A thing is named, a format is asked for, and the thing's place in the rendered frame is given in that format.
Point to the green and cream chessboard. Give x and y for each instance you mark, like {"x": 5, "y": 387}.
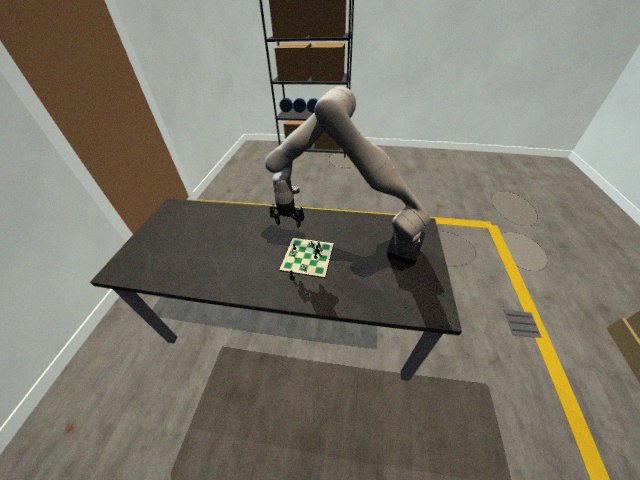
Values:
{"x": 305, "y": 253}

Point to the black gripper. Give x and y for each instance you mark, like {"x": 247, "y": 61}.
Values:
{"x": 292, "y": 210}

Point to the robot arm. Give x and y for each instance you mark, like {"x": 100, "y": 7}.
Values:
{"x": 332, "y": 111}

